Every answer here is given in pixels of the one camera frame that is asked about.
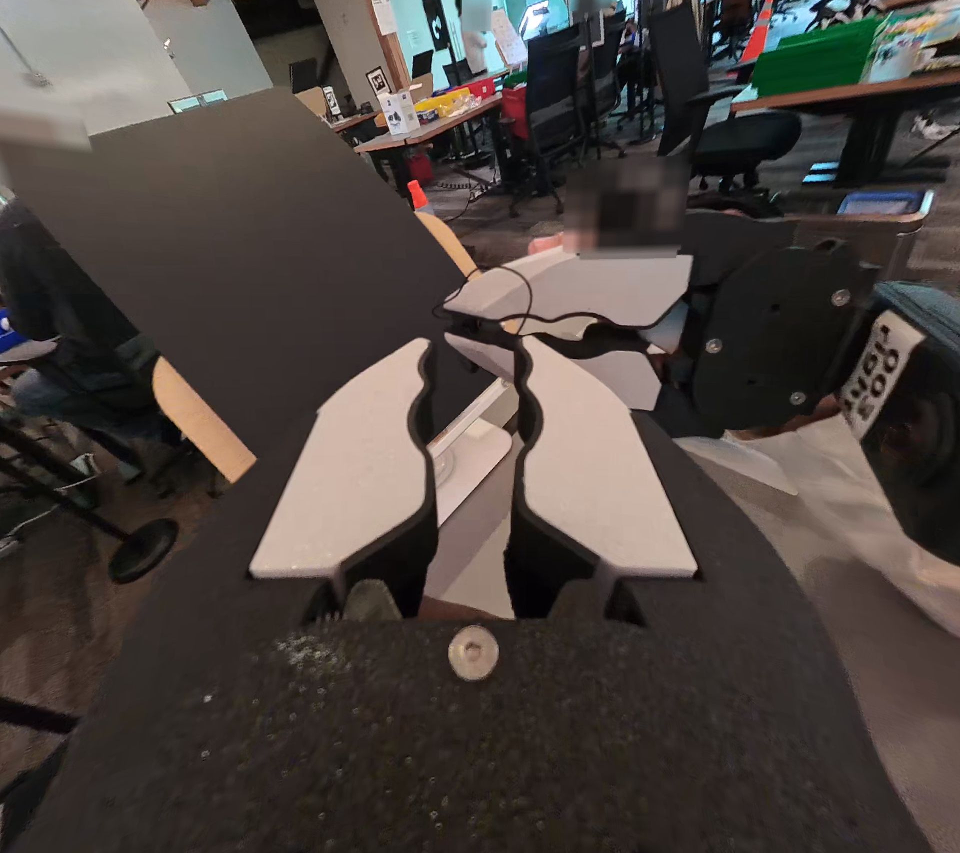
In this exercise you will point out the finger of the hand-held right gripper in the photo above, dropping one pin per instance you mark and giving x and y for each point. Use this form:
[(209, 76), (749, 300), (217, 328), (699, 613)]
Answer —
[(600, 287), (630, 380)]

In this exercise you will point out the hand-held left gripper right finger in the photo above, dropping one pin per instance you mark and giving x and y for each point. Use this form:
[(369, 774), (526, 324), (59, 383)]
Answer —
[(607, 485)]

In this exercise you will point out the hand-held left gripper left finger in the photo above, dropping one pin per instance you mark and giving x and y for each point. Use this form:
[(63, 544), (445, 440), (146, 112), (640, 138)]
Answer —
[(345, 485)]

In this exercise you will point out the person's right forearm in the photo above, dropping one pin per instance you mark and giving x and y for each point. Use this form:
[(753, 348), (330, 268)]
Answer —
[(825, 493)]

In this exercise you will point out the grey desk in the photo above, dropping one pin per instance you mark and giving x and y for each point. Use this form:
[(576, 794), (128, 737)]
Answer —
[(469, 553)]

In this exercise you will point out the white flat device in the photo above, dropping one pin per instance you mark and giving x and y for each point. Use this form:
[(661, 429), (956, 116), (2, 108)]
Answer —
[(472, 455)]

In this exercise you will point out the blue recycling bin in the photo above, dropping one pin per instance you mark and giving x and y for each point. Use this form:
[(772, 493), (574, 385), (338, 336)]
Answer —
[(885, 203)]

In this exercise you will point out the black office chair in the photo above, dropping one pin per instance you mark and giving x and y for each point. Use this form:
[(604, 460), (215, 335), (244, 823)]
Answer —
[(735, 140), (555, 95)]

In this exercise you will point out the orange traffic cone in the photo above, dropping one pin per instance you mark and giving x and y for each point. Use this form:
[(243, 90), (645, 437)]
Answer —
[(757, 32), (417, 194)]

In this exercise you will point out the black stand with round base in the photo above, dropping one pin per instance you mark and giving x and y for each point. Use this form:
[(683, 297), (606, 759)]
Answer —
[(146, 549)]

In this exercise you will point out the wooden table with clutter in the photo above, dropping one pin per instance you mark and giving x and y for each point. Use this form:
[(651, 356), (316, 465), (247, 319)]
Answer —
[(427, 129)]

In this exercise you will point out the yellow bins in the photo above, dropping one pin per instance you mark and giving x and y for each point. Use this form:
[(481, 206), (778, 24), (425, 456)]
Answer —
[(442, 107)]

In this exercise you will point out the white printed carton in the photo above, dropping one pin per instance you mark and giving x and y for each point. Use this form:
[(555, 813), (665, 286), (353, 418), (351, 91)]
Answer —
[(400, 112)]

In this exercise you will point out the green bins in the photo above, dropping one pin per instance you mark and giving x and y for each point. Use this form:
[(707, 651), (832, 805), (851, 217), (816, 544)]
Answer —
[(817, 58)]

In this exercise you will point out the black board with wooden rim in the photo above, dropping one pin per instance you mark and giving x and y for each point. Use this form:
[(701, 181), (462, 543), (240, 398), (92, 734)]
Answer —
[(225, 230)]

